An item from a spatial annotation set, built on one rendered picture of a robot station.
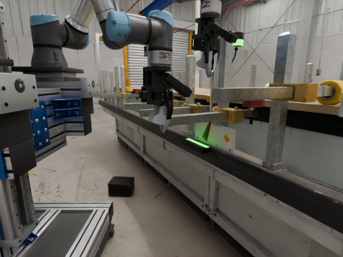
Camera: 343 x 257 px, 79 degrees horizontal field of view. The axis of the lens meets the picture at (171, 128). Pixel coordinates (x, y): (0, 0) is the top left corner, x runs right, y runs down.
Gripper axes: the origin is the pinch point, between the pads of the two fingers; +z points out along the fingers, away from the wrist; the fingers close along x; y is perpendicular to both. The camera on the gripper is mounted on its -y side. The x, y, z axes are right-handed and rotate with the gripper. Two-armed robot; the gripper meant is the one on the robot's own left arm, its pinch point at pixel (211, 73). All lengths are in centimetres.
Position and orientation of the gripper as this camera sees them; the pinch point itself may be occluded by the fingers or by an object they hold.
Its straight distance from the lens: 82.0
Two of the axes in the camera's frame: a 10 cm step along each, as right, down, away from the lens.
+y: -7.5, -1.8, 6.4
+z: -0.3, 9.7, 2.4
